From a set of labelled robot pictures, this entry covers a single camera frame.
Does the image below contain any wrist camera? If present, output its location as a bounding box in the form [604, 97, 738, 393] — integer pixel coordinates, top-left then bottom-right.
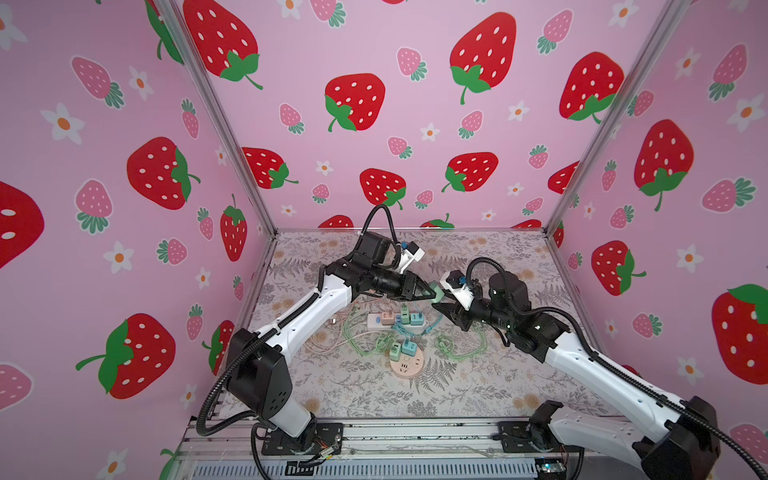
[397, 242, 425, 274]
[440, 270, 475, 311]

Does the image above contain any pink plug adapter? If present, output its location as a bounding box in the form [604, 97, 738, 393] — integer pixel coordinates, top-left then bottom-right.
[378, 311, 397, 328]

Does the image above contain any blue plug adapter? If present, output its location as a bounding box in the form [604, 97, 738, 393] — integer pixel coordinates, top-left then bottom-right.
[410, 312, 425, 327]

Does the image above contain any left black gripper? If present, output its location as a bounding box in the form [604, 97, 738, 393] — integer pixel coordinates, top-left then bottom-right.
[368, 270, 435, 303]

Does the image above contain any teal plug adapter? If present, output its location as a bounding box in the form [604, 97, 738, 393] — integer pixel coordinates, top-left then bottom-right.
[401, 339, 419, 357]

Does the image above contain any round pink power socket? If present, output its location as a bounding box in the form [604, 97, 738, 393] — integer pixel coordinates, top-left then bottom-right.
[389, 348, 425, 380]

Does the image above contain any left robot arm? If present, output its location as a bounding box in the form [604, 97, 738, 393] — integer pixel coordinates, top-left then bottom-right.
[195, 228, 437, 452]

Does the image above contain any light green plug adapter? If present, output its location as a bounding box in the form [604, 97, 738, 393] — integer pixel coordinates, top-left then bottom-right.
[389, 342, 402, 362]

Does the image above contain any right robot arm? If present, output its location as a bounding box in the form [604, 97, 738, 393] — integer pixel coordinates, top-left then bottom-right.
[430, 257, 767, 479]

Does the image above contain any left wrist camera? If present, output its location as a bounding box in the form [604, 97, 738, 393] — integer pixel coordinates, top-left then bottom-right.
[397, 242, 425, 274]

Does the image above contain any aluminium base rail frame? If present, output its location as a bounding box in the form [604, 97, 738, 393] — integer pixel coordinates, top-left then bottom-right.
[158, 416, 673, 480]

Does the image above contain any white blue power strip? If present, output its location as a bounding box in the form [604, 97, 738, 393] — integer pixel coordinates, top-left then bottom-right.
[365, 311, 428, 335]

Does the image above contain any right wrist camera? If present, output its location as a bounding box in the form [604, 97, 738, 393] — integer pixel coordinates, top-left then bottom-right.
[440, 270, 475, 311]

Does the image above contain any green plug adapter front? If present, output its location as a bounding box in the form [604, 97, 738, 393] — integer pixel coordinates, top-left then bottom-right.
[430, 282, 445, 303]

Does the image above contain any green cable bundle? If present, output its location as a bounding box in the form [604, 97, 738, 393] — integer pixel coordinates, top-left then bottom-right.
[338, 302, 490, 364]

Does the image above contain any pink charging cable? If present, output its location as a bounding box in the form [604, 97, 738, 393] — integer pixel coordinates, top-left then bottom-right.
[305, 317, 349, 355]

